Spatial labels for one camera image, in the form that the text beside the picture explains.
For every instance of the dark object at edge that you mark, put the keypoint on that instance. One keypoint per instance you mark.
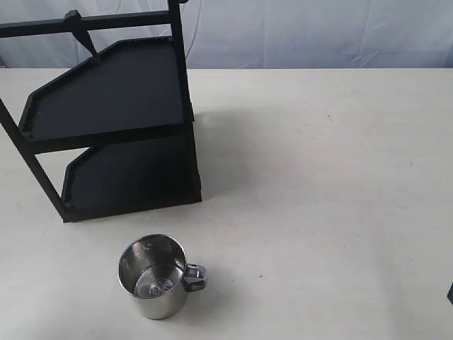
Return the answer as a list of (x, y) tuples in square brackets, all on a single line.
[(450, 294)]

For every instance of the black two-tier rack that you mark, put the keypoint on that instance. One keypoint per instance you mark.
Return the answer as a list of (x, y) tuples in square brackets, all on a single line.
[(114, 134)]

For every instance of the stainless steel mug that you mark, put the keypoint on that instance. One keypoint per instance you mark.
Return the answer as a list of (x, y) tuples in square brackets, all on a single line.
[(155, 273)]

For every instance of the white backdrop curtain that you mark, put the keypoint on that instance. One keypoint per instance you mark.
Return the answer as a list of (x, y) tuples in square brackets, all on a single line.
[(255, 34)]

